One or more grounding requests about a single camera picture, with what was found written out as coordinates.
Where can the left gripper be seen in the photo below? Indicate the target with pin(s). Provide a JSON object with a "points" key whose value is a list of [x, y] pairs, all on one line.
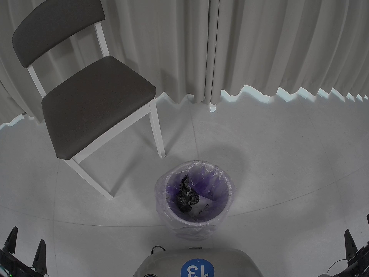
{"points": [[14, 265]]}

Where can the black plastic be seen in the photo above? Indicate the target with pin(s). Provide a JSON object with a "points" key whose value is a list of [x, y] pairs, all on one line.
{"points": [[186, 196]]}

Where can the clear printed wrapper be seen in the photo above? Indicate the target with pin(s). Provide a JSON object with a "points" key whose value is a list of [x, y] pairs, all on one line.
{"points": [[203, 206]]}

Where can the dark grey white chair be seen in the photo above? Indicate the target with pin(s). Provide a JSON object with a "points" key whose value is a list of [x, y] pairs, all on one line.
{"points": [[95, 102]]}

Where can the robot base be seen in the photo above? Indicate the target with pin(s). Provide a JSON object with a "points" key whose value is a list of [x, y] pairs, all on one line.
{"points": [[199, 264]]}

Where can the beige curtain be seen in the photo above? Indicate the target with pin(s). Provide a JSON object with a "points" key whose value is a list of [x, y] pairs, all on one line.
{"points": [[288, 39], [158, 39]]}

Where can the purple plastic bag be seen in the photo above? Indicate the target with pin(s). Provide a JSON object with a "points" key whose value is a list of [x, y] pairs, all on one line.
{"points": [[213, 183]]}

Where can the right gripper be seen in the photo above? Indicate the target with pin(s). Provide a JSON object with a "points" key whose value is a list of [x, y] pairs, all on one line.
{"points": [[360, 258]]}

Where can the white trash bin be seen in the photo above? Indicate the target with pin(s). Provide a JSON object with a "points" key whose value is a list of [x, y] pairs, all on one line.
{"points": [[199, 222]]}

